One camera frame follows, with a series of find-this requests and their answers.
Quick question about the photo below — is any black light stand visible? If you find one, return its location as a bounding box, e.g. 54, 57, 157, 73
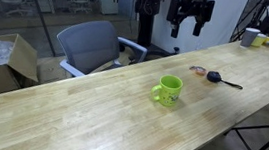
229, 0, 269, 47

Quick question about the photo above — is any green printed mug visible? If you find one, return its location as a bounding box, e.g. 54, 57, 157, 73
148, 73, 185, 109

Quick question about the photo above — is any grey mesh office chair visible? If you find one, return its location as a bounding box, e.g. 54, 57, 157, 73
52, 15, 151, 86

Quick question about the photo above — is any black pedestal column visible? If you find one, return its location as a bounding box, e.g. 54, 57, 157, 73
118, 0, 184, 62

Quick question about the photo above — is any black round knob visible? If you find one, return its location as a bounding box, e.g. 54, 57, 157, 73
172, 46, 181, 55

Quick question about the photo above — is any yellow cup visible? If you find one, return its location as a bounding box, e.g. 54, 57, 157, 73
250, 32, 267, 49

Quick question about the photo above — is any black tape measure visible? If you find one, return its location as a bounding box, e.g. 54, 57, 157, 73
205, 70, 245, 90

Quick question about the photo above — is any red orange key ring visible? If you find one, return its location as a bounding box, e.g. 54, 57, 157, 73
188, 65, 208, 76

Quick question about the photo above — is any black glass door post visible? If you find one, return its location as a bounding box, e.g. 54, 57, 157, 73
0, 0, 63, 58

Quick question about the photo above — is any open cardboard box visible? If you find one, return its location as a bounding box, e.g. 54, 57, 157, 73
0, 31, 44, 108

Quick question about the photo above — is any flat cardboard box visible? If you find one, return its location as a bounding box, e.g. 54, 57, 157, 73
34, 53, 77, 88

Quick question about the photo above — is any grey paper cup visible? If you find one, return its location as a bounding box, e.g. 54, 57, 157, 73
239, 26, 262, 50

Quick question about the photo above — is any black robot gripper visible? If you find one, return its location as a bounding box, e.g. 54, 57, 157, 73
164, 0, 216, 43

